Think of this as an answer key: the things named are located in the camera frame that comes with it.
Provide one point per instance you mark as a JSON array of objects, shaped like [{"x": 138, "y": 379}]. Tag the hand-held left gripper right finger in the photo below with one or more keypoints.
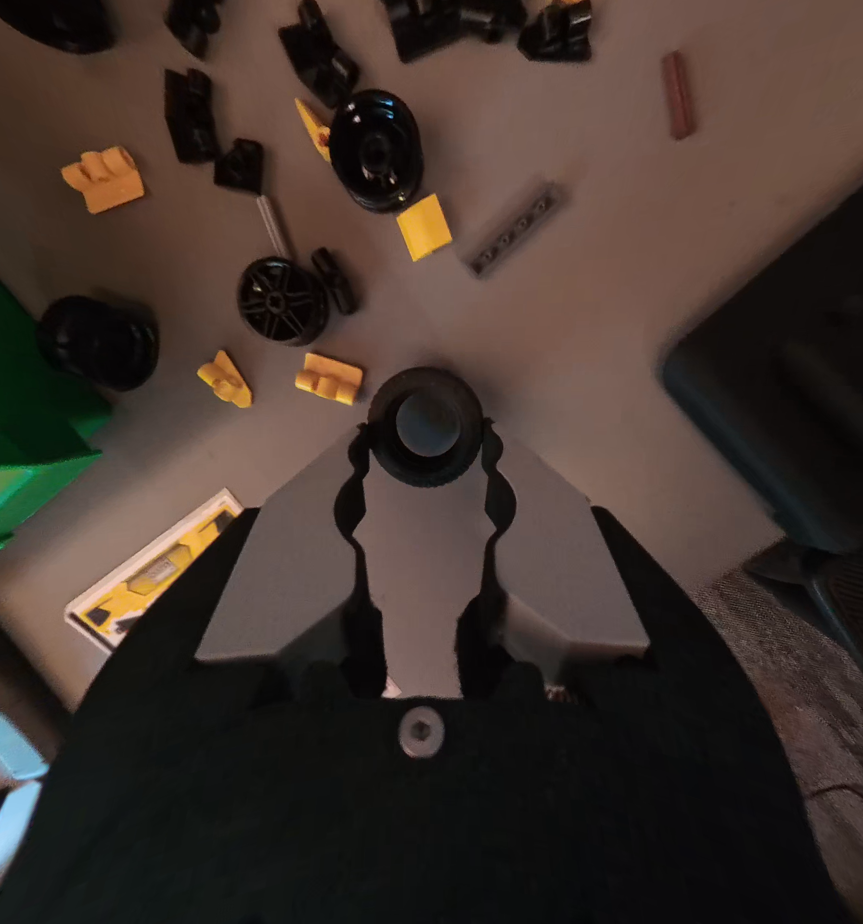
[{"x": 561, "y": 577}]

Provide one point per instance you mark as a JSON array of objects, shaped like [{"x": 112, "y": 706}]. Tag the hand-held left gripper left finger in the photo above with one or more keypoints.
[{"x": 287, "y": 577}]

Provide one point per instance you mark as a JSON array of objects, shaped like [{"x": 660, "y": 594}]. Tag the black toy tyre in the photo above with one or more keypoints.
[
  {"x": 99, "y": 343},
  {"x": 467, "y": 433},
  {"x": 56, "y": 21}
]

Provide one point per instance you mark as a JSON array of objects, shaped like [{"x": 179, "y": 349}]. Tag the grey desk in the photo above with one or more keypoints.
[{"x": 583, "y": 361}]

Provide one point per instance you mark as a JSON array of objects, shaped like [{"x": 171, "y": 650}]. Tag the open instruction booklet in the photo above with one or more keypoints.
[{"x": 157, "y": 570}]

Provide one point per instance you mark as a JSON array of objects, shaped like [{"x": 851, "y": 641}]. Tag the black wheel rim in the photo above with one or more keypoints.
[
  {"x": 377, "y": 151},
  {"x": 283, "y": 299}
]

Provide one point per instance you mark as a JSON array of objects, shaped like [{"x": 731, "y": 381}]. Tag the green plastic bin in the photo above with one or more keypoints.
[{"x": 12, "y": 433}]

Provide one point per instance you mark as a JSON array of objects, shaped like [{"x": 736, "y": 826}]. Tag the dark office chair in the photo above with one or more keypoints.
[{"x": 799, "y": 361}]

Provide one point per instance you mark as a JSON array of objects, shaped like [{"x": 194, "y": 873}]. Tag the grey brick beam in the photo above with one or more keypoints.
[{"x": 518, "y": 229}]

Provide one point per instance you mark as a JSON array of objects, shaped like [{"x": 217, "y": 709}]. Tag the light grey brick axle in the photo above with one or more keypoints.
[{"x": 272, "y": 224}]

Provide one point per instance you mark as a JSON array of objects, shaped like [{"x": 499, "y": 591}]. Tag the pile of yellow black brick pieces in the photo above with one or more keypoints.
[{"x": 106, "y": 184}]

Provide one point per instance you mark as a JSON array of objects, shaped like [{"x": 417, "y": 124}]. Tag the brown brick axle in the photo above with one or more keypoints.
[{"x": 678, "y": 94}]

